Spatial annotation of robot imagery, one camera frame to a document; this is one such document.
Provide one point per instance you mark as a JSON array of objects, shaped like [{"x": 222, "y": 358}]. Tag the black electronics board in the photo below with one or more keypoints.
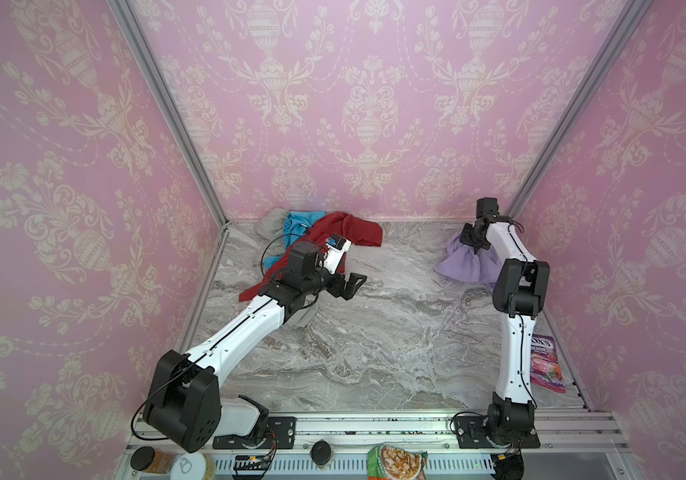
[{"x": 252, "y": 466}]

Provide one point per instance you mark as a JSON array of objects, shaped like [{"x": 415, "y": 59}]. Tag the white round container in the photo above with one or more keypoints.
[{"x": 193, "y": 466}]

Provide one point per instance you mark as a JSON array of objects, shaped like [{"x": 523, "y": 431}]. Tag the green snack packet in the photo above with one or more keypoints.
[{"x": 387, "y": 462}]

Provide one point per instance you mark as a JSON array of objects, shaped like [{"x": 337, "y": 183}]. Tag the lavender cloth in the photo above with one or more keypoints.
[{"x": 463, "y": 264}]

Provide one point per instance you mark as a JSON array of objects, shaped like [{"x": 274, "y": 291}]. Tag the grey-green cloth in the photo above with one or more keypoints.
[{"x": 303, "y": 318}]

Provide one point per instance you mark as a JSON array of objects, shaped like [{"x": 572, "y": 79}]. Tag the purple candy bag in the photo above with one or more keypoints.
[{"x": 545, "y": 368}]

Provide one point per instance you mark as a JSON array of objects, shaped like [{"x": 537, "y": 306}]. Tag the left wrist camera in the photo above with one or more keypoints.
[{"x": 336, "y": 248}]

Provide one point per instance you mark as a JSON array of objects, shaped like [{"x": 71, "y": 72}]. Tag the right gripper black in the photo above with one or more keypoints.
[{"x": 475, "y": 235}]

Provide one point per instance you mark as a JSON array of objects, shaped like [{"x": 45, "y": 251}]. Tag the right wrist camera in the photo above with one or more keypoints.
[{"x": 487, "y": 207}]

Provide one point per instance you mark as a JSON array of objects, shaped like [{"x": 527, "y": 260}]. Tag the corner aluminium post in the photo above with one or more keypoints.
[
  {"x": 625, "y": 25},
  {"x": 153, "y": 74}
]

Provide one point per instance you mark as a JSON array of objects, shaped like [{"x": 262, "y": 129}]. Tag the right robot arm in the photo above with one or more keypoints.
[{"x": 519, "y": 297}]

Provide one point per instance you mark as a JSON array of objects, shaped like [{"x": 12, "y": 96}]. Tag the black round knob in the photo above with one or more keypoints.
[{"x": 322, "y": 454}]

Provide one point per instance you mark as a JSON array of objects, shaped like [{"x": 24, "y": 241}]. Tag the teal cloth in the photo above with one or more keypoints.
[{"x": 282, "y": 228}]

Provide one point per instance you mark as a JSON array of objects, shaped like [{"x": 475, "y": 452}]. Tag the aluminium frame rail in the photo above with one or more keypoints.
[{"x": 575, "y": 444}]

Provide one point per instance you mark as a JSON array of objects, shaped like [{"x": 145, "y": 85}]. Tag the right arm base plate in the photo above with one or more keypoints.
[{"x": 473, "y": 432}]

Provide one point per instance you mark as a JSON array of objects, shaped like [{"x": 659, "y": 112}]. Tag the right corner aluminium post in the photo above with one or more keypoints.
[{"x": 625, "y": 25}]

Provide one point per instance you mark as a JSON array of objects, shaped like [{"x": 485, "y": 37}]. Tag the brown lidded jar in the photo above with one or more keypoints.
[{"x": 153, "y": 461}]

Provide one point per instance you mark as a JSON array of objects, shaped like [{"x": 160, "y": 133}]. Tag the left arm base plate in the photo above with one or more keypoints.
[{"x": 274, "y": 431}]

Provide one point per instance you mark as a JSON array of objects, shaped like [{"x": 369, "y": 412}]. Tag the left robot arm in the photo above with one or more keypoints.
[{"x": 185, "y": 404}]

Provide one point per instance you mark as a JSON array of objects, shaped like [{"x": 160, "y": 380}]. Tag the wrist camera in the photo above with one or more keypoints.
[
  {"x": 487, "y": 207},
  {"x": 336, "y": 248}
]

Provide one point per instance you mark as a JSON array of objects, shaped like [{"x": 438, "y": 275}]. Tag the left corner aluminium post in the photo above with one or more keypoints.
[{"x": 153, "y": 74}]

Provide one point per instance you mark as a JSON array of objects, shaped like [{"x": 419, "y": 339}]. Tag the dark red cloth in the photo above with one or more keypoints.
[{"x": 359, "y": 231}]

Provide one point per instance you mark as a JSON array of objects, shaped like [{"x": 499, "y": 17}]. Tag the black round object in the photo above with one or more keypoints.
[{"x": 508, "y": 466}]

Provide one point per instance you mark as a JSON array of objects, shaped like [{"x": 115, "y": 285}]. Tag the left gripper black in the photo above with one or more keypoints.
[{"x": 338, "y": 290}]

